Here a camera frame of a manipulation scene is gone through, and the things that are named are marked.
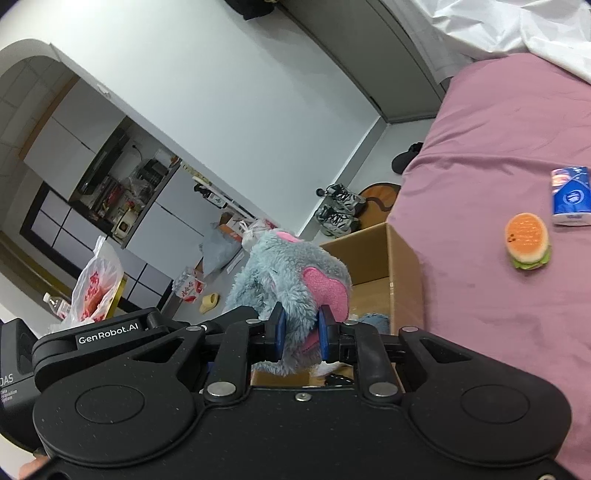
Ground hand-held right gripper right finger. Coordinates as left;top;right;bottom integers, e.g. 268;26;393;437
318;305;505;400

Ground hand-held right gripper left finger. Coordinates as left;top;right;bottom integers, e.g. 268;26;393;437
129;302;287;402

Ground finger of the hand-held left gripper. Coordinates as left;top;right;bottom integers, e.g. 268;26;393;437
147;306;260;339

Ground grey plush toy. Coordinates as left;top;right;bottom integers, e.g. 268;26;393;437
224;229;354;376

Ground person's left hand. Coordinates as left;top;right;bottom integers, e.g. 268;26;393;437
18;455;49;480

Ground red white carton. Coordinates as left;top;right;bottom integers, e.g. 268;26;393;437
172;266;206;304

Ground clear plastic bottle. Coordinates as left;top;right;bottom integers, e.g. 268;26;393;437
43;292;73;322

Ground red printed plastic bag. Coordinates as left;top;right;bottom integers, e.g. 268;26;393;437
59;235;126;329

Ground grey plastic bag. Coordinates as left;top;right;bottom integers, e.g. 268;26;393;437
199;222;244;278

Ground white kitchen cabinet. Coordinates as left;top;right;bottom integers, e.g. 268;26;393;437
124;164;234;315

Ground white plastic bag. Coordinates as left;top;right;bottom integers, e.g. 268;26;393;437
239;218;280;253

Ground grey sneaker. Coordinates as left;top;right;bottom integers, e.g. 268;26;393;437
316;183;367;214
315;205;361;237

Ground orange cardboard box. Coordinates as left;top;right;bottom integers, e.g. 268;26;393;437
217;211;254;232

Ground black bottle with label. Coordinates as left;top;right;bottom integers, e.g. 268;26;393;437
193;183;228;207

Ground cluttered kitchen shelf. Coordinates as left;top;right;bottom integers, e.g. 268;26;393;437
68;137;182;246

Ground cartoon floor mat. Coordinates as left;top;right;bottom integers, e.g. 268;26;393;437
356;182;403;230

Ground black slippers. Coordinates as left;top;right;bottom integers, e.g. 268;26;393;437
391;141;425;174

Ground burger squishy toy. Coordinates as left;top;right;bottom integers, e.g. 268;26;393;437
504;212;553;272

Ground pink bed sheet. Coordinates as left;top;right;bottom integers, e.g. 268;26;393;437
387;52;591;467

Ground blue tissue packet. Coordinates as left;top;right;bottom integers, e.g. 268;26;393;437
550;166;591;227

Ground grey door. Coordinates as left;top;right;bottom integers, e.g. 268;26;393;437
281;0;448;123

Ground black hanging bag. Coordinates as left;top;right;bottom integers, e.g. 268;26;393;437
225;0;274;20

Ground white draped sheet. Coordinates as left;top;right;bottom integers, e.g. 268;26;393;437
409;0;591;85

